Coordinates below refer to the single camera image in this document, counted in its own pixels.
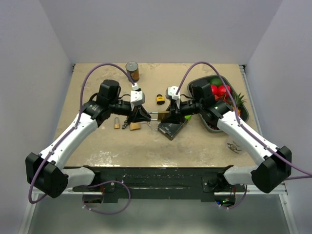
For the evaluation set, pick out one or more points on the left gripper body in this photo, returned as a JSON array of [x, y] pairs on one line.
[[133, 115]]

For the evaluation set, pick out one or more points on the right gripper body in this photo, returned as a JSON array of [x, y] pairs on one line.
[[176, 106]]

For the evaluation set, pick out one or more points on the long shackle brass padlock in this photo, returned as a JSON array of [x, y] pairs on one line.
[[135, 126]]

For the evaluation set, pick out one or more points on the large brass padlock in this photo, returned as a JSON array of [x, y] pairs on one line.
[[158, 116]]

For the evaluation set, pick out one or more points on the yellow padlock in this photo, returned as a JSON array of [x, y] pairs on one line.
[[160, 100]]

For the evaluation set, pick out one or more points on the small brass padlock keys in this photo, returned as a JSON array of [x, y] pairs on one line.
[[117, 124]]

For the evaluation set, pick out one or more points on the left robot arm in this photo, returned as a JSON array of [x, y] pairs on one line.
[[46, 171]]

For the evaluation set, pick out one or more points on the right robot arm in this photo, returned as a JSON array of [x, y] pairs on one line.
[[271, 167]]

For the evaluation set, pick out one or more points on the black green razor box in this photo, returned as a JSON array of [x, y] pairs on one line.
[[170, 130]]

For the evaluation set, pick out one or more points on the grey fruit tray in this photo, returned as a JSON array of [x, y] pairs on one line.
[[243, 112]]

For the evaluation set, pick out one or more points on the red apple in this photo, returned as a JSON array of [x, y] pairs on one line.
[[214, 90], [223, 90]]

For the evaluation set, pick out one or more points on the tin can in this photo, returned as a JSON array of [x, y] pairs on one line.
[[132, 70]]

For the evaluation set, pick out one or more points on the green lime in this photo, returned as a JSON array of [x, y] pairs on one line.
[[216, 81]]

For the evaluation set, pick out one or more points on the pineapple crown leaves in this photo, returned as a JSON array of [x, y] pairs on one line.
[[239, 100]]

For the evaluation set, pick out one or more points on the white paper cup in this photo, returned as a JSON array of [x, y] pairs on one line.
[[232, 146]]

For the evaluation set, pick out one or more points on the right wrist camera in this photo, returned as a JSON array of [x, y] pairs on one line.
[[172, 93]]

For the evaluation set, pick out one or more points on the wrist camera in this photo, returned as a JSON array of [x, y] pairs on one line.
[[137, 97], [172, 93]]

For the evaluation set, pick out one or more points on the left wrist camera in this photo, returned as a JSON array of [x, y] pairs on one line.
[[137, 97]]

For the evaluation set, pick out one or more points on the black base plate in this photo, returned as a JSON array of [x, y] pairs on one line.
[[193, 183]]

